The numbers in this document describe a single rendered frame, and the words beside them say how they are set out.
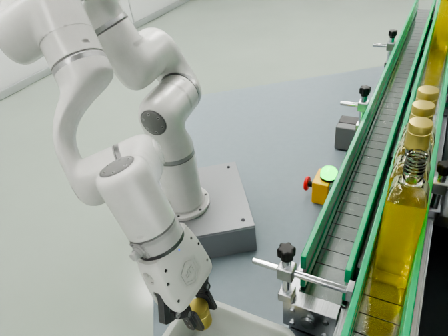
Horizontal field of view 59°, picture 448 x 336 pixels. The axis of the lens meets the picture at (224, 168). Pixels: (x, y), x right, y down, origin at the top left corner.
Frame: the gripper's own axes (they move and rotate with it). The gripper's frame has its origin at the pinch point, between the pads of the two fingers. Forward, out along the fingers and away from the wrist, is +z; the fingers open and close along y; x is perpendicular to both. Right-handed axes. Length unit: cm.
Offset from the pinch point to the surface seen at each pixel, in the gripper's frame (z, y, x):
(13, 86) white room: -10, 178, 347
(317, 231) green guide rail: -0.3, 20.1, -13.8
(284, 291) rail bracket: 4.3, 9.7, -10.3
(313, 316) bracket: 9.3, 9.5, -14.3
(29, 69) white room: -17, 203, 349
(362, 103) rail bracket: -1, 69, -10
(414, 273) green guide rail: 4.2, 17.3, -29.5
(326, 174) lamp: 9, 51, -3
